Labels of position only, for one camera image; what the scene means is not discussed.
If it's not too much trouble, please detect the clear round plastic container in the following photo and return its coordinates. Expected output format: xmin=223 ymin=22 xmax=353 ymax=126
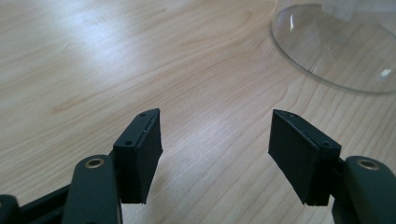
xmin=269 ymin=0 xmax=396 ymax=96

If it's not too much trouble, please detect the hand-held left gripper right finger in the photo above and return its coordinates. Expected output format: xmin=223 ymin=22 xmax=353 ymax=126
xmin=267 ymin=108 xmax=343 ymax=207

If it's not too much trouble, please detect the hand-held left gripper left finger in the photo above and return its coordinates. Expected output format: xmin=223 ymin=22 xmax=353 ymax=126
xmin=112 ymin=107 xmax=163 ymax=205

